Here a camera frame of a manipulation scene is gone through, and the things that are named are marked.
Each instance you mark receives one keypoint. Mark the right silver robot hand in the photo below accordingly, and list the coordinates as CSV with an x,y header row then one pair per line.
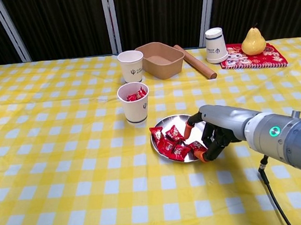
x,y
224,119

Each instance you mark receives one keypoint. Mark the red candies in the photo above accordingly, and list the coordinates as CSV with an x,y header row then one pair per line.
x,y
168,145
134,96

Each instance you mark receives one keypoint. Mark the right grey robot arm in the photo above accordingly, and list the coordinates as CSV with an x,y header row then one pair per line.
x,y
298,137

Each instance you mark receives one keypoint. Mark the round steel plate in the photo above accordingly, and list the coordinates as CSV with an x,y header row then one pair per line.
x,y
172,121

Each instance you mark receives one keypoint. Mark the upturned white paper cup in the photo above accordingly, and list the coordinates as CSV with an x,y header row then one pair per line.
x,y
215,47

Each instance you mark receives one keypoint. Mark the wooden rolling pin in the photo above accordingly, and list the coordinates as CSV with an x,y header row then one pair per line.
x,y
199,67

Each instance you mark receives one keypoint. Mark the brown paper food box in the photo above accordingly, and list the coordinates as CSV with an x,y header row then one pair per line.
x,y
168,69

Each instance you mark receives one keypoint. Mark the red cartoon spiral notebook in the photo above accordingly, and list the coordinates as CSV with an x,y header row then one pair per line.
x,y
274,58

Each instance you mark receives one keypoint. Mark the yellow pear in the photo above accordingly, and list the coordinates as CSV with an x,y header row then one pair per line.
x,y
253,44

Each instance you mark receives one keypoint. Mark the yellow checkered tablecloth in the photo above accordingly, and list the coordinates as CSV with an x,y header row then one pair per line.
x,y
67,176

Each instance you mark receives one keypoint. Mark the aluminium partition post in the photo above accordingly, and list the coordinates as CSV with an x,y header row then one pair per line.
x,y
206,14
8,27
110,21

